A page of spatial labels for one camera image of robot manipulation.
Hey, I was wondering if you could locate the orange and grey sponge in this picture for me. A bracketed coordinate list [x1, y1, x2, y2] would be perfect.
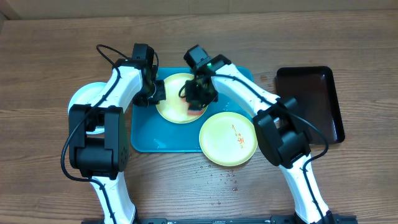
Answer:
[187, 104, 206, 116]

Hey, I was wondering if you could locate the yellow-green plate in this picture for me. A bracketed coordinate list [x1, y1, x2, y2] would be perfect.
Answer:
[199, 112, 257, 167]
[156, 73, 207, 124]

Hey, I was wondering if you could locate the light blue plate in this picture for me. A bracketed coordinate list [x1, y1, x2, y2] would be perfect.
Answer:
[67, 82, 108, 135]

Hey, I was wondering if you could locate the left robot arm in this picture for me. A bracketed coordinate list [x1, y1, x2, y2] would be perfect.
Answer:
[60, 44, 166, 223]

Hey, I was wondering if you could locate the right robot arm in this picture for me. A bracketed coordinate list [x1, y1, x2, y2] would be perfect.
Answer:
[178, 45, 334, 223]

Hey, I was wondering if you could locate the teal plastic tray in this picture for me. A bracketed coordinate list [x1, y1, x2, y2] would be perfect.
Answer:
[130, 67, 258, 154]

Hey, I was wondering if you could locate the black rectangular tray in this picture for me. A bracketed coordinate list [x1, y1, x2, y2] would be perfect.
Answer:
[275, 66, 345, 144]

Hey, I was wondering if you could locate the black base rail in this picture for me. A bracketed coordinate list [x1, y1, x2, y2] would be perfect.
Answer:
[81, 214, 358, 224]

